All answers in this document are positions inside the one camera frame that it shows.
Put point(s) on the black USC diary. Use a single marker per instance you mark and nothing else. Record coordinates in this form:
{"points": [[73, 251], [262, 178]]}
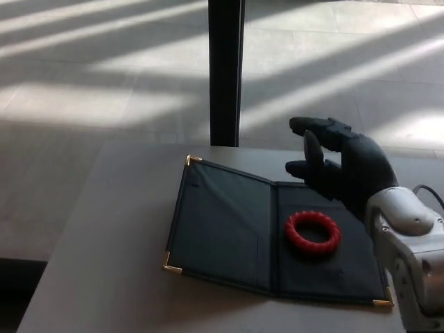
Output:
{"points": [[222, 225]]}

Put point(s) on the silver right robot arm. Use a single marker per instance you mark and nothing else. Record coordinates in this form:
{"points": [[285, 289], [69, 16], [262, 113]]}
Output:
{"points": [[409, 243]]}

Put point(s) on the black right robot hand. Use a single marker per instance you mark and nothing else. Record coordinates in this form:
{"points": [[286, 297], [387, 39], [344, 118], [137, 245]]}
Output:
{"points": [[350, 166]]}

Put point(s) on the black vertical post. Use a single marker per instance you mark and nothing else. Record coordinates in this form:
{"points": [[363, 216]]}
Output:
{"points": [[224, 73]]}

